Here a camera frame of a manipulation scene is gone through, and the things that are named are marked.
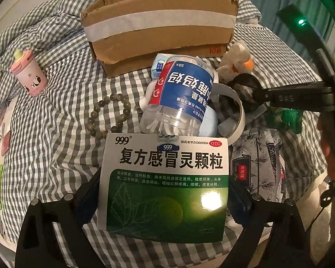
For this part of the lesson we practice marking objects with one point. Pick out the right hand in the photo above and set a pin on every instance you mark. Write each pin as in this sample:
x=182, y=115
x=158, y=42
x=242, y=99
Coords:
x=327, y=151

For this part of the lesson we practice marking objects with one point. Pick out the grey checked duvet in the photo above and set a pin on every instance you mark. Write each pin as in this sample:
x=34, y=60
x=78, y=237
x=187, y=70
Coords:
x=51, y=153

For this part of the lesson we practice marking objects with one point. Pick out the white plastic bag with orange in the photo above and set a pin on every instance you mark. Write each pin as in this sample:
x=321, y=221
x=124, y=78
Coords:
x=237, y=60

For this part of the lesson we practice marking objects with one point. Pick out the floral tissue pack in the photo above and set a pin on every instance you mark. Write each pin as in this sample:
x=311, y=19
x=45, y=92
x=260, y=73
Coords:
x=257, y=165

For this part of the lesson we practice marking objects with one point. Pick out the blue white small carton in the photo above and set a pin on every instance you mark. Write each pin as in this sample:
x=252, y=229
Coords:
x=158, y=64

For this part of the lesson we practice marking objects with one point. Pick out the green white medicine box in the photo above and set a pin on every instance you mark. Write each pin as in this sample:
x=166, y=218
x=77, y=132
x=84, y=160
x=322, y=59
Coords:
x=171, y=189

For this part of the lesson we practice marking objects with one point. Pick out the white tape roll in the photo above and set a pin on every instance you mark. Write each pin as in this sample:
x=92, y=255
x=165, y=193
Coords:
x=231, y=127

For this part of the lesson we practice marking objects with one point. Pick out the clear cotton swab jar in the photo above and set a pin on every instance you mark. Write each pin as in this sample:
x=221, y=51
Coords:
x=179, y=99

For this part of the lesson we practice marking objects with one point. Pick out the green foil pouch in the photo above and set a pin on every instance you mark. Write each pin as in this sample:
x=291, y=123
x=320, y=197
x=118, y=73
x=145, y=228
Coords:
x=285, y=119

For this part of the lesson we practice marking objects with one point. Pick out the light blue square case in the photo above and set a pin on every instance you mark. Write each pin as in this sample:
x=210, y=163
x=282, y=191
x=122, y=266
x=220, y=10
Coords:
x=208, y=127

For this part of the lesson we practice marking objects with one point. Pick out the brown cardboard box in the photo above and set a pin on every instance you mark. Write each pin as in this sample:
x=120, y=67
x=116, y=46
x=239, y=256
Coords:
x=126, y=35

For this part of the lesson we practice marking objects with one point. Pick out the teal curtain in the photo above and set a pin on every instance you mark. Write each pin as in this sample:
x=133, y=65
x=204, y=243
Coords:
x=315, y=12

